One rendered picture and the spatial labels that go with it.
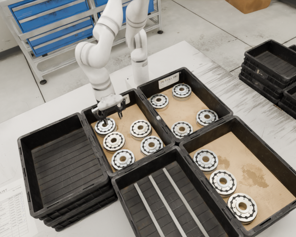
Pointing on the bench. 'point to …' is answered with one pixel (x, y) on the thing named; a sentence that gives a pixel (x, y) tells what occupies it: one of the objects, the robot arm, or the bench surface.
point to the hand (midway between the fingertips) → (112, 118)
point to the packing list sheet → (11, 212)
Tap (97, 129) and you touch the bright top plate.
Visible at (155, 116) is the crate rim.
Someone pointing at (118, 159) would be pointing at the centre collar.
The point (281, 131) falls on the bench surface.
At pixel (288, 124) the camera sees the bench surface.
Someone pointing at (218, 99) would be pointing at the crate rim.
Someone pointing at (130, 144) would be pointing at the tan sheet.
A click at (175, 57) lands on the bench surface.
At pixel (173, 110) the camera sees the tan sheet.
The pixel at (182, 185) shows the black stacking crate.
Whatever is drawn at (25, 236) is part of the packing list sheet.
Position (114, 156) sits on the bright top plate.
